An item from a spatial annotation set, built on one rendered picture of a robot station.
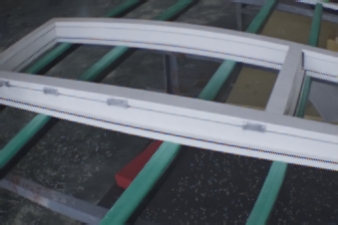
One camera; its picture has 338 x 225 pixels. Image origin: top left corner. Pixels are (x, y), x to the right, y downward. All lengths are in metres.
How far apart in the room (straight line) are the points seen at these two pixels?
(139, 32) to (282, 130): 0.67
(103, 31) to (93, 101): 0.48
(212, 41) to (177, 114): 0.42
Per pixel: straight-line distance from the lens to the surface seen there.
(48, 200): 0.92
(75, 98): 1.06
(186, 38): 1.35
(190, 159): 1.37
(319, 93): 1.66
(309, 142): 0.89
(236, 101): 1.56
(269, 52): 1.28
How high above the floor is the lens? 1.41
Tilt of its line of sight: 31 degrees down
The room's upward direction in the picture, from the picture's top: 4 degrees counter-clockwise
